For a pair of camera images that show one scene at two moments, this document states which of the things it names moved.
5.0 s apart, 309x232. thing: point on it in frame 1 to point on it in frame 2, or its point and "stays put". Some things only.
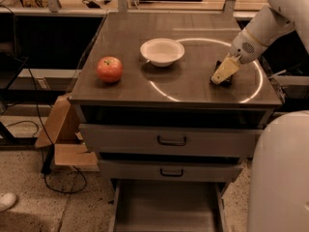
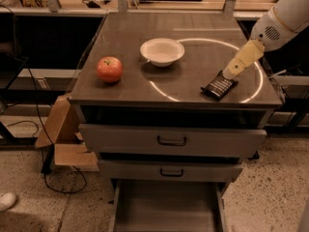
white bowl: [162, 51] stays put
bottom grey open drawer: [167, 206] stays put
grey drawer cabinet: [149, 108] stays put
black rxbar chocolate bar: [228, 82] to [219, 86]
